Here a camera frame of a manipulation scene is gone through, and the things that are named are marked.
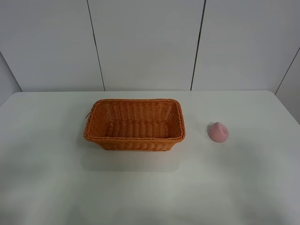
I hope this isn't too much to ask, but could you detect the pink peach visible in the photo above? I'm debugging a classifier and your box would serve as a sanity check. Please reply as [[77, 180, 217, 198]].
[[207, 122, 229, 143]]

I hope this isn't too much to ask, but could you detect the orange woven wicker basket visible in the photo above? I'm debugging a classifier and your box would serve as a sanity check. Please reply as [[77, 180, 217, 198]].
[[83, 98, 186, 151]]

